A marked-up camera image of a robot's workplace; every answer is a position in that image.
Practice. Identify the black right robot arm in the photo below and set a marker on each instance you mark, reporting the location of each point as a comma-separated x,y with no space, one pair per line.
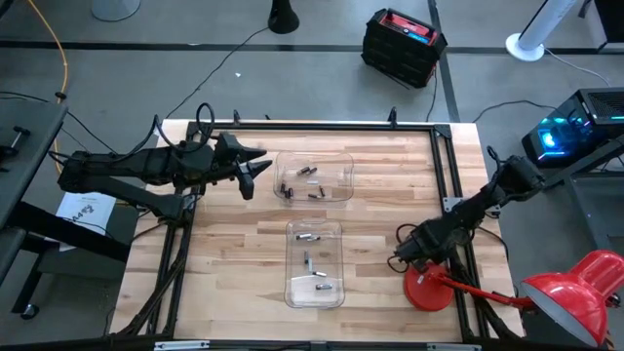
482,202

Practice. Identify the silver metal bracket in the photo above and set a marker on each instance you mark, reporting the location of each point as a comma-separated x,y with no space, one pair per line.
453,204

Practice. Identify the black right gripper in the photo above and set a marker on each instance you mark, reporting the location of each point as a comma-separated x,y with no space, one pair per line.
421,241

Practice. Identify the black caster wheel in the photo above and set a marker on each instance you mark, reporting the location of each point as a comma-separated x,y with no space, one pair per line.
29,311

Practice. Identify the black red tool case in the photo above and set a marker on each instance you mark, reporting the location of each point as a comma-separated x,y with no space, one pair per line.
402,49

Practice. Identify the red desk lamp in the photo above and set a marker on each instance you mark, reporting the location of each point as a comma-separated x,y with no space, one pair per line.
429,292

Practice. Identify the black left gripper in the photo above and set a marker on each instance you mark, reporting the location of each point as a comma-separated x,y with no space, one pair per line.
219,170

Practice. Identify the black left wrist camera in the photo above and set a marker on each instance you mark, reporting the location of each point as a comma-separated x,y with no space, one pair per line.
228,145

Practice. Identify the dark grey table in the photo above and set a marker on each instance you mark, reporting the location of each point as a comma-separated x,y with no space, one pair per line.
24,156

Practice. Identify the grey round stand base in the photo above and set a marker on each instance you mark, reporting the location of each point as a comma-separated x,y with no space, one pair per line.
114,9

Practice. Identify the wide clear plastic bin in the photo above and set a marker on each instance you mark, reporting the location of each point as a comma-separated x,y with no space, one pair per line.
341,166

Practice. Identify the narrow clear plastic bin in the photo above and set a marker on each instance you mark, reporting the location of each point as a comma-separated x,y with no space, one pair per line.
297,297

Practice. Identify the white tower fan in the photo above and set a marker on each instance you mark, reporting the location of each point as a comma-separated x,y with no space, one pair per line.
536,29

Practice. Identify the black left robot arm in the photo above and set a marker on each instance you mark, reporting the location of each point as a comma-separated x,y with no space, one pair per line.
122,166

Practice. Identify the silver metal plate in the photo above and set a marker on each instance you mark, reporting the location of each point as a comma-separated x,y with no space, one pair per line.
181,345
453,347

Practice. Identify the black RGB desktop computer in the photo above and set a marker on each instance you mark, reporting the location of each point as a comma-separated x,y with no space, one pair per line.
575,127

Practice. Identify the black cone stand base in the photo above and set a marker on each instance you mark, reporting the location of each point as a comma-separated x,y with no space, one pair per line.
283,19

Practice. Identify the dark metal stand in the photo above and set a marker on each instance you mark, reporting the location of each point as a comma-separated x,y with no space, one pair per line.
590,195

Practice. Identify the black aluminium table frame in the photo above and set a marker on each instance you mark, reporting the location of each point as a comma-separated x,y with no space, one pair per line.
317,127

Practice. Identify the white printed paper sheet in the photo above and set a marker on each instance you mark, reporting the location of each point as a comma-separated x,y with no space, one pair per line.
85,212

